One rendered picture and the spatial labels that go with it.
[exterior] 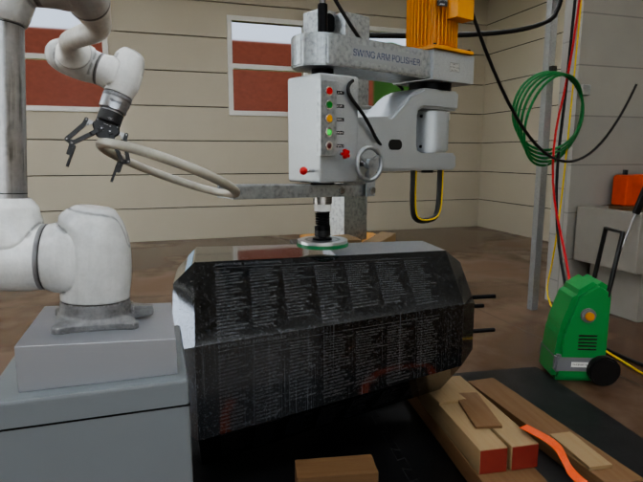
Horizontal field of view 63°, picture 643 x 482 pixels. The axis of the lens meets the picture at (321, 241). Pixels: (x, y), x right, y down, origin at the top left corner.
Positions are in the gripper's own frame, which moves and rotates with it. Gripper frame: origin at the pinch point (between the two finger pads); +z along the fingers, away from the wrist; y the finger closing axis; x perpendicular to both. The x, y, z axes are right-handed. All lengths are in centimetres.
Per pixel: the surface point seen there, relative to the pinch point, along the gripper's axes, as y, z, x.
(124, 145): 6.5, -9.0, -18.2
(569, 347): 262, 3, 24
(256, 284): 68, 19, 9
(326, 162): 78, -34, 3
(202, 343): 52, 44, -1
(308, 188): 76, -22, 8
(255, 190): 54, -13, 2
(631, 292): 388, -57, 86
